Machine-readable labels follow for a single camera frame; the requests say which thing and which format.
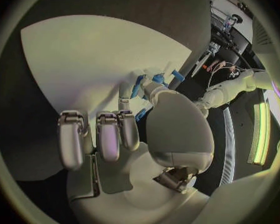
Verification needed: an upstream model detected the white cable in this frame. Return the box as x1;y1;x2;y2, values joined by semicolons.
208;61;266;90

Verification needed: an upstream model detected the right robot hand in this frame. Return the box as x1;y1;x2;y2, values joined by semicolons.
56;69;215;224

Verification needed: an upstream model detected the glowing light bar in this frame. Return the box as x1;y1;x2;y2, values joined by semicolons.
246;103;272;166

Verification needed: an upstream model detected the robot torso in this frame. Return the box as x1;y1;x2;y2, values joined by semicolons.
253;70;280;107

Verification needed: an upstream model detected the blue block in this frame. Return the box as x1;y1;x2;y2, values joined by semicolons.
170;69;186;82

